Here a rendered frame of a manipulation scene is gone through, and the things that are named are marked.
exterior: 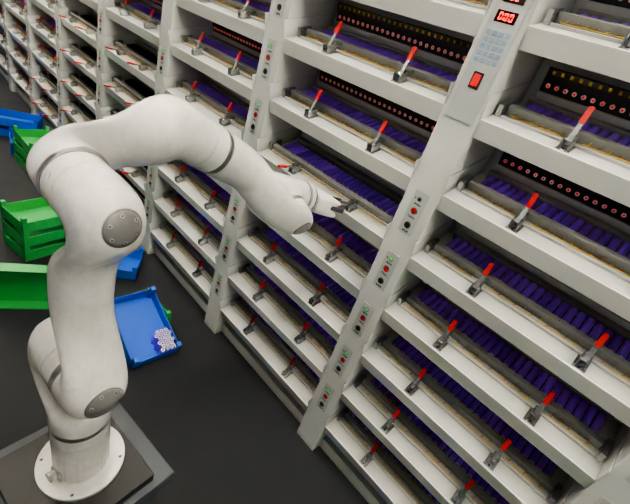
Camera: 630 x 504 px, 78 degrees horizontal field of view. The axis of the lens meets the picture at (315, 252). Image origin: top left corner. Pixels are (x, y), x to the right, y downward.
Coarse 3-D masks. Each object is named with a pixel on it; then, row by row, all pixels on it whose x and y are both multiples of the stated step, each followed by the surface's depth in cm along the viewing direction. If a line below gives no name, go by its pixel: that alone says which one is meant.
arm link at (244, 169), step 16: (240, 144) 71; (240, 160) 71; (256, 160) 76; (224, 176) 72; (240, 176) 74; (256, 176) 77; (272, 176) 79; (240, 192) 80; (256, 192) 79; (272, 192) 80; (288, 192) 82; (256, 208) 81; (272, 208) 81; (288, 208) 82; (304, 208) 86; (272, 224) 84; (288, 224) 85; (304, 224) 88
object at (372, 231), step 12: (288, 132) 146; (264, 144) 142; (324, 144) 142; (264, 156) 139; (276, 156) 140; (276, 168) 136; (288, 168) 135; (360, 168) 133; (312, 180) 130; (384, 180) 127; (396, 204) 124; (336, 216) 122; (348, 216) 118; (360, 216) 118; (360, 228) 116; (372, 228) 114; (384, 228) 114; (372, 240) 114
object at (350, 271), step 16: (320, 224) 141; (336, 224) 141; (288, 240) 140; (304, 240) 135; (320, 240) 136; (336, 240) 133; (352, 240) 134; (320, 256) 130; (336, 256) 129; (352, 256) 128; (368, 256) 130; (336, 272) 126; (352, 272) 126; (368, 272) 126; (352, 288) 123
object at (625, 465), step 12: (624, 444) 85; (624, 456) 81; (612, 468) 82; (624, 468) 80; (600, 480) 84; (612, 480) 82; (624, 480) 81; (576, 492) 90; (588, 492) 86; (600, 492) 84; (612, 492) 83; (624, 492) 81
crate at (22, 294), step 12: (0, 264) 156; (12, 264) 158; (24, 264) 160; (0, 276) 160; (12, 276) 161; (24, 276) 163; (36, 276) 165; (0, 288) 163; (12, 288) 164; (24, 288) 166; (36, 288) 168; (0, 300) 165; (12, 300) 167; (24, 300) 169; (36, 300) 171
